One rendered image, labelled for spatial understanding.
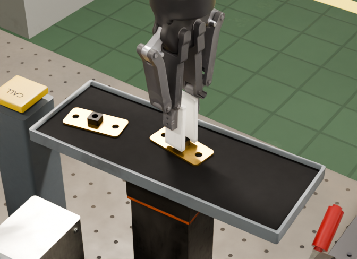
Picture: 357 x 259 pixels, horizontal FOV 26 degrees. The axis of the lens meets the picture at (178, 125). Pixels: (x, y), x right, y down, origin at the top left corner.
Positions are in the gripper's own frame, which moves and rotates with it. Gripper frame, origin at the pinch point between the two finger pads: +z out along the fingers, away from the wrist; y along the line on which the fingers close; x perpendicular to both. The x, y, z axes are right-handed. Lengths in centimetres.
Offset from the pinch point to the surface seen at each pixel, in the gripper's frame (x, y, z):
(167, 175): 2.7, 5.5, 4.2
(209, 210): 10.4, 6.4, 4.4
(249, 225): 15.6, 5.4, 4.1
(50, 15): -197, -130, 115
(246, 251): -7, -27, 50
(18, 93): -25.1, 6.9, 4.3
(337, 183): -5, -55, 50
